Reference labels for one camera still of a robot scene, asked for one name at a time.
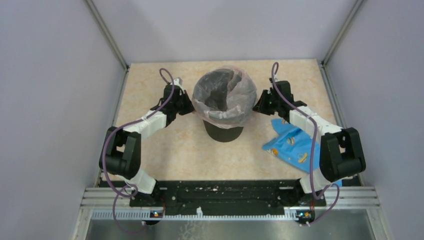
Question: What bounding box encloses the translucent pink trash bag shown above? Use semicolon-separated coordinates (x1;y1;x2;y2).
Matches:
191;66;257;129

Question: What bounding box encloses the black plastic trash bin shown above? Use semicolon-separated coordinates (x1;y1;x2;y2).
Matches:
203;120;244;143

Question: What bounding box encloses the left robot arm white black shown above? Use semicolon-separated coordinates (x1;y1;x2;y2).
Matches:
99;78;194;207

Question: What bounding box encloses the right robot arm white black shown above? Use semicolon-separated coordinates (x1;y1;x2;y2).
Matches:
253;81;366;206

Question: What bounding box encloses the blue cartoon printed bag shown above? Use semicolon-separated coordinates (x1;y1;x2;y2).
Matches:
262;118;331;191

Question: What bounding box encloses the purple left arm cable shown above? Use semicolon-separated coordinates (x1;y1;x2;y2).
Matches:
100;67;176;236

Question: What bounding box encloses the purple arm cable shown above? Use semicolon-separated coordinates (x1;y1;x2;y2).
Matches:
100;67;176;236
270;61;341;226

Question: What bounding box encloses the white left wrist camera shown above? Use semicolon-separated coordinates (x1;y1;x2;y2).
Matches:
171;77;185;96

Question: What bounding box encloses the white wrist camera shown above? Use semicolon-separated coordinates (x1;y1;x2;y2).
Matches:
268;77;281;95
171;77;185;96

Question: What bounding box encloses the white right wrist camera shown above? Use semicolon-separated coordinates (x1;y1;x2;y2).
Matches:
268;77;281;95

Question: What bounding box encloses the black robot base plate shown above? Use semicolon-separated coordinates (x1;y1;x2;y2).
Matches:
129;179;326;217

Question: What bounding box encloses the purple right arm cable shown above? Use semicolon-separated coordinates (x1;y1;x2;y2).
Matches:
270;61;341;226

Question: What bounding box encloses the white slotted cable duct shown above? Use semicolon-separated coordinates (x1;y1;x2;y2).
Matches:
91;207;299;221

